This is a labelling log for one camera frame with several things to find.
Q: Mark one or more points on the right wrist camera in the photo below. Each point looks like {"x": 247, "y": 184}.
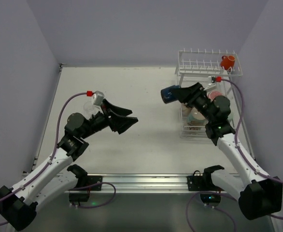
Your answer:
{"x": 213, "y": 83}

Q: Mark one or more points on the cream mug with teal base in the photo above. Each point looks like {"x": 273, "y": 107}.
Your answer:
{"x": 195, "y": 117}

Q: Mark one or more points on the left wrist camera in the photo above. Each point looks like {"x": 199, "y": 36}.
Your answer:
{"x": 97, "y": 98}

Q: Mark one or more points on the dark blue mug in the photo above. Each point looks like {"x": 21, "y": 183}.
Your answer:
{"x": 166, "y": 94}

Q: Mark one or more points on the right black controller box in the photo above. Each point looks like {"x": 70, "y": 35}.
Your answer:
{"x": 210, "y": 200}

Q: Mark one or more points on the left black controller box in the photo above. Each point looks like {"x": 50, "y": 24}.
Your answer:
{"x": 78, "y": 198}

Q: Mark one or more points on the white wire dish rack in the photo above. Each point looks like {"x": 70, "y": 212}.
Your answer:
{"x": 197, "y": 66}

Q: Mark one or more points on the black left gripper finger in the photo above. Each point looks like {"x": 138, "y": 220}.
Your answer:
{"x": 116, "y": 109}
{"x": 122, "y": 124}

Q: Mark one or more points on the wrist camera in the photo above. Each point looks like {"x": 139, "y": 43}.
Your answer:
{"x": 97, "y": 98}
{"x": 213, "y": 83}

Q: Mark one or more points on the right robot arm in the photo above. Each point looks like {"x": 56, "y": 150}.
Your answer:
{"x": 257, "y": 193}

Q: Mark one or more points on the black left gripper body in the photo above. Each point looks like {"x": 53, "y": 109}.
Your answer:
{"x": 106, "y": 118}

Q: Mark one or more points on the aluminium mounting rail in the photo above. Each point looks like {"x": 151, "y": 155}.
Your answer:
{"x": 137, "y": 183}

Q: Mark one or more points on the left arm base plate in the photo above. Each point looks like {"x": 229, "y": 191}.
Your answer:
{"x": 89, "y": 183}

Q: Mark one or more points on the black controller box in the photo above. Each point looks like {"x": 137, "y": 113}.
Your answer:
{"x": 210, "y": 200}
{"x": 78, "y": 198}

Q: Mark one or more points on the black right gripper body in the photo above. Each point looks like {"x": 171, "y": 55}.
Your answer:
{"x": 192, "y": 99}

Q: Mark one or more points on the orange mug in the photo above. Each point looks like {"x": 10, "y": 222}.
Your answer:
{"x": 227, "y": 62}

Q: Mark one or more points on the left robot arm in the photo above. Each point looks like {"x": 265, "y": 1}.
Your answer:
{"x": 20, "y": 203}

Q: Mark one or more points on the light pink ribbed mug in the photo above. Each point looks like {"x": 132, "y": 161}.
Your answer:
{"x": 185, "y": 111}

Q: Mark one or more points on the mint green cup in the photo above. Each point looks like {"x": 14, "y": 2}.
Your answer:
{"x": 230, "y": 116}

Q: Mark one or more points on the pink patterned mug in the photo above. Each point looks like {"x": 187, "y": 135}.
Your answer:
{"x": 213, "y": 94}

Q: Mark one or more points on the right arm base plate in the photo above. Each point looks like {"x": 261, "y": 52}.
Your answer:
{"x": 197, "y": 183}

